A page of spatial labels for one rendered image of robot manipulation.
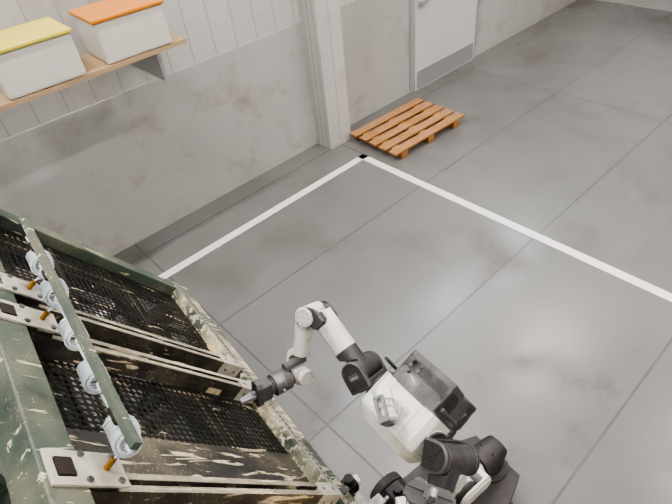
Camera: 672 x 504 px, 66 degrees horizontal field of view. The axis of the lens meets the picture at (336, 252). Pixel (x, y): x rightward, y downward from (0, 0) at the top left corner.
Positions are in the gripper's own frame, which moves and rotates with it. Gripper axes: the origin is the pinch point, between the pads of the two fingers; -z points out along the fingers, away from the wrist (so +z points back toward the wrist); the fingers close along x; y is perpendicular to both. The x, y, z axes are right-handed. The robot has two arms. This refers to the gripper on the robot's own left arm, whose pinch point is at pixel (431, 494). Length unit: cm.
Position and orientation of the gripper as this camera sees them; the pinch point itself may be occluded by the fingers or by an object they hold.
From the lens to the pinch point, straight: 140.3
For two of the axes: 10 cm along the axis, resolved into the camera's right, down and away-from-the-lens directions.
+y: 3.2, -7.9, 5.2
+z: 0.0, 5.5, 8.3
